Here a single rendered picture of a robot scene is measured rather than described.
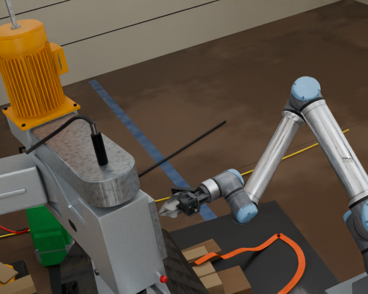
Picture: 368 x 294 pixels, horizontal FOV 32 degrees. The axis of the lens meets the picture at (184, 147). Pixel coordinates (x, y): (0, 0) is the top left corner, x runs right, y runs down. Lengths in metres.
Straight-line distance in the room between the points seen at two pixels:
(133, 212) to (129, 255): 0.19
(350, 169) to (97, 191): 1.03
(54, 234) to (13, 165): 1.74
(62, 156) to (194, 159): 3.33
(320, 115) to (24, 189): 1.39
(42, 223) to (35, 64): 2.13
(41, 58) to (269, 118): 3.80
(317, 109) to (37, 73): 1.20
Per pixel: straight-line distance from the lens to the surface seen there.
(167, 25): 8.25
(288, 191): 5.23
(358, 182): 2.70
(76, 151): 2.59
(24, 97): 2.90
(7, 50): 2.82
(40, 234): 4.83
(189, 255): 4.55
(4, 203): 3.16
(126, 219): 2.49
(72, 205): 2.83
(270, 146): 2.86
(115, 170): 2.39
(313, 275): 4.41
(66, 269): 3.69
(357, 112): 6.31
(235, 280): 4.30
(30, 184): 3.10
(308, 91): 2.78
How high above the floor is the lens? 2.92
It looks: 29 degrees down
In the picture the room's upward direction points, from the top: 11 degrees counter-clockwise
